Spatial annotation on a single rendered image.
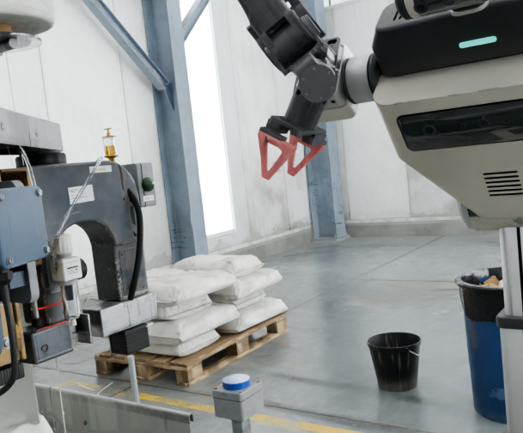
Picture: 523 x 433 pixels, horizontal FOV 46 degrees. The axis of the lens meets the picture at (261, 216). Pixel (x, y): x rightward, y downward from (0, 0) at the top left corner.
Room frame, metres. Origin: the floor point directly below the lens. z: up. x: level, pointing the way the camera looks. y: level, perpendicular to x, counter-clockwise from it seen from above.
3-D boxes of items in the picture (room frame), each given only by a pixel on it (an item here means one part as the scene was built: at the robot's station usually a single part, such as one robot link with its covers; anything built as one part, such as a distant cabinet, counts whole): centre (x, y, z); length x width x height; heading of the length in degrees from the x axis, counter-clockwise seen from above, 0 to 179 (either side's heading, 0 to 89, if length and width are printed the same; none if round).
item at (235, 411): (1.27, 0.09, 0.81); 0.08 x 0.08 x 0.06; 55
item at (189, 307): (4.09, 0.75, 0.44); 0.66 x 0.42 x 0.14; 49
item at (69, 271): (1.03, 0.34, 1.14); 0.05 x 0.04 x 0.16; 145
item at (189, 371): (4.37, 0.56, 0.07); 1.20 x 0.82 x 0.14; 147
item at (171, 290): (4.01, 0.54, 0.56); 0.66 x 0.42 x 0.15; 145
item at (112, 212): (1.22, 0.43, 1.21); 0.30 x 0.25 x 0.30; 55
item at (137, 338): (1.22, 0.28, 0.98); 0.09 x 0.05 x 0.05; 145
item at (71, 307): (1.02, 0.34, 1.11); 0.03 x 0.03 x 0.06
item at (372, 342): (3.32, -0.66, 0.13); 0.30 x 0.30 x 0.26
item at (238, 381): (1.27, 0.09, 0.84); 0.06 x 0.06 x 0.02
